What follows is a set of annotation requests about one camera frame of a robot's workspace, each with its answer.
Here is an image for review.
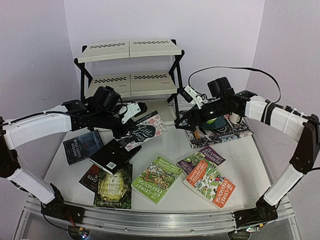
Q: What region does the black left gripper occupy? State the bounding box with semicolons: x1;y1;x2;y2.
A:
95;105;139;140

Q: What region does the floral Little Women book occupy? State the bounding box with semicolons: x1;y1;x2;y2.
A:
115;110;168;152

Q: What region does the black Moon and Sixpence book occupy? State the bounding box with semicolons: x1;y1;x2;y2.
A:
89;139;142;175

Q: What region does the orange 78-Storey Treehouse book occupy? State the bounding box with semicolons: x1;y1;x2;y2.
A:
183;160;236;209

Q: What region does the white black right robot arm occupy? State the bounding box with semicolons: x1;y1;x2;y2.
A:
175;77;320;230

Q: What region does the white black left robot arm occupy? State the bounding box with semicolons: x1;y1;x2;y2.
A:
0;86;141;219

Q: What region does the patterned fabric placemat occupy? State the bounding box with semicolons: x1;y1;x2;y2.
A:
184;115;254;149

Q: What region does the teal plate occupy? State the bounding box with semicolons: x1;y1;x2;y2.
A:
202;116;227;130

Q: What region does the purple 117-Storey Treehouse book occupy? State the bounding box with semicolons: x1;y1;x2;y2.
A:
176;146;226;175

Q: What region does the dark blue Nineteen Eighty-Four book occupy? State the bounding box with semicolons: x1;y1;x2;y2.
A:
63;130;104;165

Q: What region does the white ribbed mug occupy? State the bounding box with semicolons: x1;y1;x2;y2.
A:
228;113;243;125

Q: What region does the dark red black book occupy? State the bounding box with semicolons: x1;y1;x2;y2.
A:
79;164;100;193

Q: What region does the beige three-tier shelf rack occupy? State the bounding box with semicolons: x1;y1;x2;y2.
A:
73;38;185;125

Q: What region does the green 65-Storey Treehouse book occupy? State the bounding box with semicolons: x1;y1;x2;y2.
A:
131;156;183;205

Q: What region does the green Alice in Wonderland book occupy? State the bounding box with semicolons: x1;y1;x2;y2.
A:
93;163;133;210

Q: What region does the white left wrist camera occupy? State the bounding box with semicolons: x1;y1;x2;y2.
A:
118;102;148;124

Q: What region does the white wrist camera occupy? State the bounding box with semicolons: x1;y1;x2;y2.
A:
179;85;204;109
118;102;148;124

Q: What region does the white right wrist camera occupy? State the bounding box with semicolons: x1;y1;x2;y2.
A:
179;85;204;109

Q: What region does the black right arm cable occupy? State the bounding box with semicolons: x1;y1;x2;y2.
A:
187;66;282;103

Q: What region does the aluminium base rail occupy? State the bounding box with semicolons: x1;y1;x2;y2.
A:
12;195;302;240

